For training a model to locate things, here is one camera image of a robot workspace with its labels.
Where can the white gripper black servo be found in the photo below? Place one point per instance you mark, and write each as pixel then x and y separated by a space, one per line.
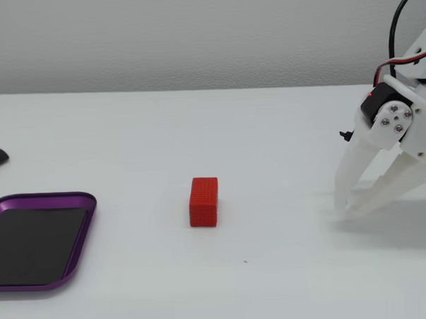
pixel 395 117

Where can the red perforated cube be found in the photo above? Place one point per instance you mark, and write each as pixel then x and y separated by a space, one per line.
pixel 203 202

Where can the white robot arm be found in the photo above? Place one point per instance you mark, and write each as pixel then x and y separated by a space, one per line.
pixel 423 41

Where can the purple metal tray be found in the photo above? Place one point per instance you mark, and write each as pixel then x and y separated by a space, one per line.
pixel 41 199

